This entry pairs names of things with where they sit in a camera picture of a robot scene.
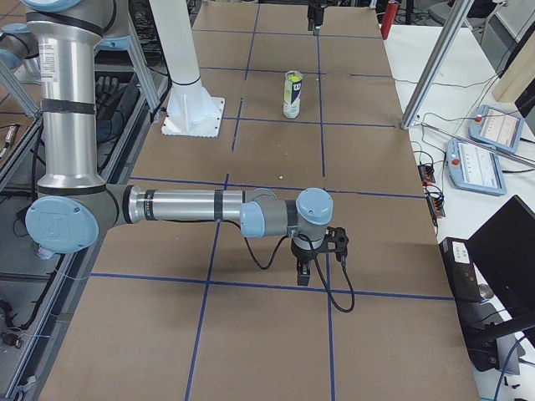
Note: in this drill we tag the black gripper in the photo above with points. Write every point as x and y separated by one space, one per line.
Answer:
304 253

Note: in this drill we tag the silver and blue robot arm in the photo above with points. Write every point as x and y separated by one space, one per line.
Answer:
147 154

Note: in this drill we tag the clear tennis ball can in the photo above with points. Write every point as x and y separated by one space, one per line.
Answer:
292 94

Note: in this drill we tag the orange black connector module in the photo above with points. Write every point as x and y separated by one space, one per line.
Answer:
427 173

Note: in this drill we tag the black laptop computer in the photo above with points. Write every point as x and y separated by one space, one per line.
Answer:
491 276

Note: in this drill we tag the near teach pendant tablet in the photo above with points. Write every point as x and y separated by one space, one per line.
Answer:
474 169

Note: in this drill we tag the teach pendant tablet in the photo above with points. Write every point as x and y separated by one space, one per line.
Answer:
474 169
497 128

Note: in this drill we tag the far teach pendant tablet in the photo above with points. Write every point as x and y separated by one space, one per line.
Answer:
497 128

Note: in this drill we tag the red cylinder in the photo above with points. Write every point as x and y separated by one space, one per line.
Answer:
388 18

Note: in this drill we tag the silver stick with green handle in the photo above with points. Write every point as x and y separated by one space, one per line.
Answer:
517 159

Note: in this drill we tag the white pedestal column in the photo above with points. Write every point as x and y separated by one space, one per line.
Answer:
191 110

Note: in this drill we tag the aluminium frame post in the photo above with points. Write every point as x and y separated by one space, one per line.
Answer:
443 44

